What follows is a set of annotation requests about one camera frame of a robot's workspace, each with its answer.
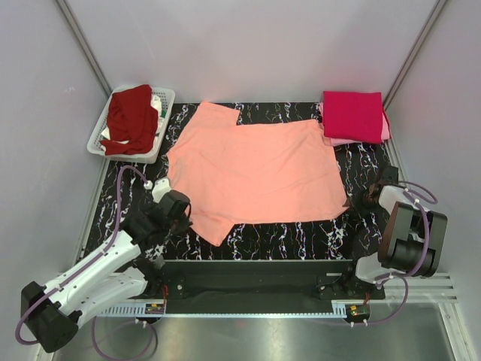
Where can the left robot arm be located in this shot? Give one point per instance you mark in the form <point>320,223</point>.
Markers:
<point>115,271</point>

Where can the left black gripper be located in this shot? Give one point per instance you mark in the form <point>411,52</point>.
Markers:
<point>184,225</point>

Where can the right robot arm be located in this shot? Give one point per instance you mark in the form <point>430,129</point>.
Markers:
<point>413,238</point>

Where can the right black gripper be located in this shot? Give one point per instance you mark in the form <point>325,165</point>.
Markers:
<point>355,198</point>

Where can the dark red t shirt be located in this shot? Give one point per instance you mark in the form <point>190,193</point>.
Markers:
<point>139,92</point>

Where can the white plastic basket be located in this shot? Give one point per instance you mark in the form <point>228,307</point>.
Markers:
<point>94,146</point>

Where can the folded magenta t shirt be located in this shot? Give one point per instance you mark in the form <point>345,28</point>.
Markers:
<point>344,96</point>

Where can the salmon pink t shirt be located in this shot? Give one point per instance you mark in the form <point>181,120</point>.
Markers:
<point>254,174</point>

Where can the black marbled table mat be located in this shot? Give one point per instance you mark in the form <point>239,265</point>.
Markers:
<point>346,237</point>

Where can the folded light pink t shirt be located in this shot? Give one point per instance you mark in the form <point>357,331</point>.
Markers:
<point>387,128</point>

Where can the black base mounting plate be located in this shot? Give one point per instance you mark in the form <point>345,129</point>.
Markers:
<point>253,288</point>

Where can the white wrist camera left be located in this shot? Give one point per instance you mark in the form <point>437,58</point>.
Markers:
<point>158,189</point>

